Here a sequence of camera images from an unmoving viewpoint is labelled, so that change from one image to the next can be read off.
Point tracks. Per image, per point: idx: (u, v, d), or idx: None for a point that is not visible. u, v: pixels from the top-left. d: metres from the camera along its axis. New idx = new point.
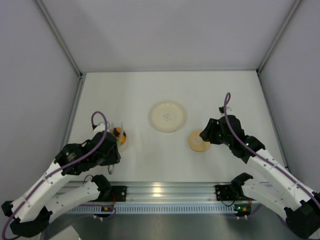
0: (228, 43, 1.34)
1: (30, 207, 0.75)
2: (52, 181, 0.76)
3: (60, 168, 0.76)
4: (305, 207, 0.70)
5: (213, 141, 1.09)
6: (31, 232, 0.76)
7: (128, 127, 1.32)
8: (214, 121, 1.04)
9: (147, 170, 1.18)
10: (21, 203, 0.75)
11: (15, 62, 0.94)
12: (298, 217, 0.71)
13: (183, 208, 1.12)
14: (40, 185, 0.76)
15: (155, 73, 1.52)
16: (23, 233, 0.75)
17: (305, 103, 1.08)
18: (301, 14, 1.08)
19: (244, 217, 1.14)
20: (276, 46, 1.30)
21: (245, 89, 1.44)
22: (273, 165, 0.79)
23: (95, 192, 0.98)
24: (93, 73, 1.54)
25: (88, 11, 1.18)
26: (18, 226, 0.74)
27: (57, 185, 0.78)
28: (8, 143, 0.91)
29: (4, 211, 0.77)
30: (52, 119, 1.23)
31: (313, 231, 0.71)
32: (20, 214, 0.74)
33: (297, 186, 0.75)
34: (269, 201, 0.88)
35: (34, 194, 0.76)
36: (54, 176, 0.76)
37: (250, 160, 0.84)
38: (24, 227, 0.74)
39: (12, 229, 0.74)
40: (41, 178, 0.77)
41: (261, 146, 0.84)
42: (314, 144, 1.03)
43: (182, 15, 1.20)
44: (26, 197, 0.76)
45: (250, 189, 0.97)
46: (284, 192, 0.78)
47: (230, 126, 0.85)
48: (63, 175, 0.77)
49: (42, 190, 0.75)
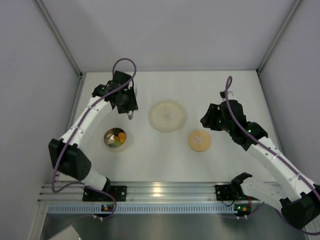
0: (227, 43, 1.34)
1: (84, 131, 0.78)
2: (98, 108, 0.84)
3: (102, 97, 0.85)
4: (305, 199, 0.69)
5: (214, 127, 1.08)
6: (83, 165, 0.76)
7: (128, 127, 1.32)
8: (215, 106, 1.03)
9: (147, 169, 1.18)
10: (73, 132, 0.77)
11: (14, 62, 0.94)
12: (298, 210, 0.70)
13: (183, 208, 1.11)
14: (88, 113, 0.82)
15: (155, 73, 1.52)
16: (80, 162, 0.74)
17: (306, 103, 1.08)
18: (302, 13, 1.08)
19: (244, 217, 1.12)
20: (277, 46, 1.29)
21: (245, 89, 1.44)
22: (275, 154, 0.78)
23: (102, 178, 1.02)
24: (93, 73, 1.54)
25: (88, 11, 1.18)
26: (80, 152, 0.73)
27: (100, 114, 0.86)
28: (9, 143, 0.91)
29: (51, 149, 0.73)
30: (52, 119, 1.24)
31: (309, 221, 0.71)
32: (76, 140, 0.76)
33: (299, 177, 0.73)
34: (268, 195, 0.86)
35: (85, 122, 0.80)
36: (98, 104, 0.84)
37: (251, 147, 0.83)
38: (83, 156, 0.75)
39: (71, 157, 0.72)
40: (87, 108, 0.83)
41: (264, 134, 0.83)
42: (314, 144, 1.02)
43: (182, 15, 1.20)
44: (78, 124, 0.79)
45: (248, 186, 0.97)
46: (284, 183, 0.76)
47: (231, 114, 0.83)
48: (106, 102, 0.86)
49: (91, 117, 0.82)
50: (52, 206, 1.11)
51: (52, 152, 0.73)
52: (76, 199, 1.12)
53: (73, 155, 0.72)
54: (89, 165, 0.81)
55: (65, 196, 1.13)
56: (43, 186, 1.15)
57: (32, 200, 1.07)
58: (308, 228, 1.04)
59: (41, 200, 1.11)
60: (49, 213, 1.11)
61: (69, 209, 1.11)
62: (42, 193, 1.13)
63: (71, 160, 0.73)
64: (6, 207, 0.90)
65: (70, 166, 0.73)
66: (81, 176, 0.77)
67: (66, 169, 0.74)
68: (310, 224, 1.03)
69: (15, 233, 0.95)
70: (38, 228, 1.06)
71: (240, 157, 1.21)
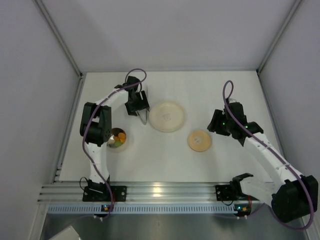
0: (227, 43, 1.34)
1: (112, 103, 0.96)
2: (123, 92, 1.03)
3: (123, 88, 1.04)
4: (288, 186, 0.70)
5: (220, 131, 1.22)
6: (109, 129, 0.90)
7: (129, 127, 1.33)
8: (219, 112, 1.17)
9: (147, 170, 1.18)
10: (103, 101, 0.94)
11: (13, 63, 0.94)
12: (281, 197, 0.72)
13: (183, 208, 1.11)
14: (115, 93, 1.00)
15: (155, 73, 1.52)
16: (109, 123, 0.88)
17: (306, 103, 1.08)
18: (302, 13, 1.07)
19: (244, 217, 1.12)
20: (277, 46, 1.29)
21: (245, 89, 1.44)
22: (266, 146, 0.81)
23: (107, 173, 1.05)
24: (93, 73, 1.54)
25: (88, 11, 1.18)
26: (110, 112, 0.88)
27: (121, 98, 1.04)
28: (8, 143, 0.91)
29: (85, 109, 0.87)
30: (52, 119, 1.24)
31: (297, 216, 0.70)
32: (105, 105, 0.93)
33: (286, 167, 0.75)
34: (262, 191, 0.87)
35: (113, 96, 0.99)
36: (123, 90, 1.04)
37: (246, 140, 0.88)
38: (110, 119, 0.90)
39: (104, 115, 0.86)
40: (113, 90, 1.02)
41: (260, 130, 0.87)
42: (314, 144, 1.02)
43: (182, 16, 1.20)
44: (108, 96, 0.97)
45: (246, 183, 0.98)
46: (273, 172, 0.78)
47: (229, 111, 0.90)
48: (126, 92, 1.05)
49: (118, 95, 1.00)
50: (52, 206, 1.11)
51: (86, 112, 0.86)
52: (76, 199, 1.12)
53: (105, 113, 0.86)
54: (110, 134, 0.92)
55: (65, 196, 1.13)
56: (43, 187, 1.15)
57: (32, 200, 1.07)
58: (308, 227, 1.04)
59: (41, 200, 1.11)
60: (49, 213, 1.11)
61: (69, 209, 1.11)
62: (42, 193, 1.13)
63: (101, 118, 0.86)
64: (6, 207, 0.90)
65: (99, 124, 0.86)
66: (104, 138, 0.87)
67: (94, 128, 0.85)
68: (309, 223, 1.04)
69: (15, 233, 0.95)
70: (38, 229, 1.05)
71: (240, 157, 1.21)
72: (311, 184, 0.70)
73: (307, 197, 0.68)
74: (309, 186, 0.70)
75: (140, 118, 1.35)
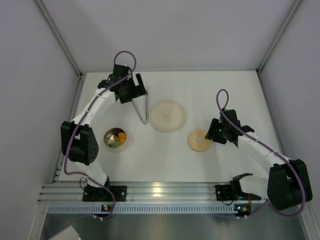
0: (227, 43, 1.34)
1: (94, 116, 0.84)
2: (105, 97, 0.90)
3: (107, 88, 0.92)
4: (278, 168, 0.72)
5: (217, 139, 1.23)
6: (93, 147, 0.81)
7: (129, 127, 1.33)
8: (216, 120, 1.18)
9: (147, 170, 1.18)
10: (83, 115, 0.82)
11: (13, 62, 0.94)
12: (273, 183, 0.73)
13: (183, 208, 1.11)
14: (95, 100, 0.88)
15: (155, 73, 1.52)
16: (91, 143, 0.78)
17: (305, 103, 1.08)
18: (301, 14, 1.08)
19: (244, 217, 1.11)
20: (276, 46, 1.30)
21: (245, 89, 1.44)
22: (256, 140, 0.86)
23: (105, 174, 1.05)
24: (93, 73, 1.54)
25: (88, 11, 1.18)
26: (91, 132, 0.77)
27: (105, 104, 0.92)
28: (8, 143, 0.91)
29: (63, 130, 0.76)
30: (52, 119, 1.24)
31: (291, 201, 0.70)
32: (86, 122, 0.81)
33: (274, 154, 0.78)
34: (260, 187, 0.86)
35: (93, 107, 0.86)
36: (105, 93, 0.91)
37: (238, 138, 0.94)
38: (93, 136, 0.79)
39: (84, 136, 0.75)
40: (94, 96, 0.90)
41: (251, 130, 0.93)
42: (314, 144, 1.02)
43: (182, 16, 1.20)
44: (87, 108, 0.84)
45: (246, 183, 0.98)
46: (264, 161, 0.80)
47: (223, 114, 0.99)
48: (111, 92, 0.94)
49: (99, 103, 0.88)
50: (52, 206, 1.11)
51: (65, 133, 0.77)
52: (76, 199, 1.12)
53: (85, 134, 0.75)
54: (97, 150, 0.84)
55: (66, 196, 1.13)
56: (43, 187, 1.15)
57: (32, 200, 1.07)
58: (307, 226, 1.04)
59: (41, 200, 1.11)
60: (49, 213, 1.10)
61: (69, 209, 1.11)
62: (42, 193, 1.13)
63: (82, 138, 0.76)
64: (6, 207, 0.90)
65: (81, 146, 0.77)
66: (90, 157, 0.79)
67: (77, 149, 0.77)
68: (309, 222, 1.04)
69: (15, 234, 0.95)
70: (38, 229, 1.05)
71: (240, 157, 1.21)
72: (299, 167, 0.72)
73: (296, 178, 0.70)
74: (297, 169, 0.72)
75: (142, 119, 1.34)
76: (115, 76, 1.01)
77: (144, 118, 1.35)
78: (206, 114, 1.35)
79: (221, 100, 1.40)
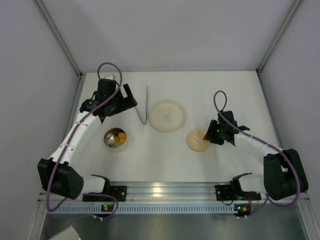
0: (227, 44, 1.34)
1: (74, 149, 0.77)
2: (87, 123, 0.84)
3: (90, 111, 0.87)
4: (272, 156, 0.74)
5: (215, 141, 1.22)
6: (76, 183, 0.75)
7: (129, 127, 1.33)
8: (214, 121, 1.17)
9: (147, 170, 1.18)
10: (62, 150, 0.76)
11: (13, 63, 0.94)
12: (268, 172, 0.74)
13: (183, 208, 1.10)
14: (77, 129, 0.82)
15: (155, 73, 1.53)
16: (73, 180, 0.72)
17: (306, 103, 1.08)
18: (301, 14, 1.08)
19: (244, 217, 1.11)
20: (277, 46, 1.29)
21: (245, 89, 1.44)
22: (250, 135, 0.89)
23: (101, 178, 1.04)
24: (93, 73, 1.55)
25: (88, 11, 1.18)
26: (71, 170, 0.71)
27: (88, 131, 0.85)
28: (8, 143, 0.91)
29: (41, 170, 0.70)
30: (51, 119, 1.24)
31: (286, 189, 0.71)
32: (66, 158, 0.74)
33: (268, 145, 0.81)
34: (257, 182, 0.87)
35: (74, 139, 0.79)
36: (87, 120, 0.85)
37: (235, 136, 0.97)
38: (74, 173, 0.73)
39: (64, 176, 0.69)
40: (75, 124, 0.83)
41: (246, 128, 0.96)
42: (314, 144, 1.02)
43: (182, 16, 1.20)
44: (67, 141, 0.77)
45: (245, 183, 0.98)
46: (259, 154, 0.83)
47: (220, 114, 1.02)
48: (94, 117, 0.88)
49: (80, 133, 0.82)
50: (52, 206, 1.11)
51: (43, 173, 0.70)
52: (76, 199, 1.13)
53: (64, 173, 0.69)
54: (82, 184, 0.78)
55: None
56: None
57: (32, 200, 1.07)
58: (307, 226, 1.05)
59: (41, 200, 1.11)
60: (49, 213, 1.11)
61: (69, 209, 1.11)
62: (42, 193, 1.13)
63: (62, 178, 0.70)
64: (5, 207, 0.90)
65: (62, 184, 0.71)
66: (73, 194, 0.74)
67: (59, 186, 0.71)
68: (308, 221, 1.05)
69: (15, 234, 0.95)
70: (38, 229, 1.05)
71: (240, 157, 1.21)
72: (292, 156, 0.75)
73: (289, 164, 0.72)
74: (291, 158, 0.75)
75: (141, 119, 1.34)
76: (100, 94, 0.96)
77: (144, 118, 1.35)
78: (205, 114, 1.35)
79: (221, 100, 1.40)
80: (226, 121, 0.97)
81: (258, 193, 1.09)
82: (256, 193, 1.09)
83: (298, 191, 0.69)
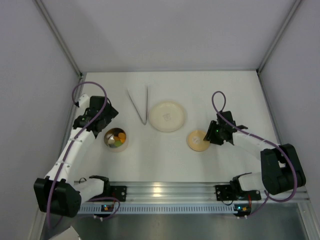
0: (227, 43, 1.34)
1: (71, 166, 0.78)
2: (81, 139, 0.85)
3: (83, 127, 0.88)
4: (268, 151, 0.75)
5: (215, 141, 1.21)
6: (76, 200, 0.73)
7: (129, 127, 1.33)
8: (214, 121, 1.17)
9: (147, 170, 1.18)
10: (59, 167, 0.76)
11: (13, 63, 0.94)
12: (266, 168, 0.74)
13: (183, 208, 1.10)
14: (71, 145, 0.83)
15: (155, 73, 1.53)
16: (72, 197, 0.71)
17: (306, 103, 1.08)
18: (302, 14, 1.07)
19: (244, 217, 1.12)
20: (277, 46, 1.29)
21: (245, 89, 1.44)
22: (248, 133, 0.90)
23: (100, 180, 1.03)
24: (93, 73, 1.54)
25: (88, 11, 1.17)
26: (69, 187, 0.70)
27: (83, 147, 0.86)
28: (9, 143, 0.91)
29: (38, 189, 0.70)
30: (52, 119, 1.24)
31: (283, 183, 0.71)
32: (63, 175, 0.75)
33: (265, 142, 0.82)
34: (256, 181, 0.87)
35: (69, 156, 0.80)
36: (81, 136, 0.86)
37: (233, 135, 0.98)
38: (73, 190, 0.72)
39: (62, 193, 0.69)
40: (70, 141, 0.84)
41: (244, 127, 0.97)
42: (314, 145, 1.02)
43: (182, 16, 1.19)
44: (63, 159, 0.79)
45: (245, 183, 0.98)
46: (257, 151, 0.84)
47: (219, 114, 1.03)
48: (88, 132, 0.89)
49: (75, 148, 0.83)
50: None
51: (40, 191, 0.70)
52: None
53: (61, 191, 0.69)
54: (81, 201, 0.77)
55: None
56: None
57: (32, 200, 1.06)
58: (307, 225, 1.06)
59: None
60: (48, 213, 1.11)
61: None
62: None
63: (60, 196, 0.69)
64: (5, 207, 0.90)
65: (60, 201, 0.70)
66: (73, 212, 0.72)
67: (57, 204, 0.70)
68: (308, 221, 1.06)
69: (15, 234, 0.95)
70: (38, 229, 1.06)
71: (240, 157, 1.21)
72: (289, 151, 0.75)
73: (286, 159, 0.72)
74: (288, 153, 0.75)
75: (142, 119, 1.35)
76: (92, 109, 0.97)
77: (144, 119, 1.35)
78: (206, 114, 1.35)
79: (221, 100, 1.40)
80: (226, 121, 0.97)
81: (258, 193, 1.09)
82: (255, 193, 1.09)
83: (295, 184, 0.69)
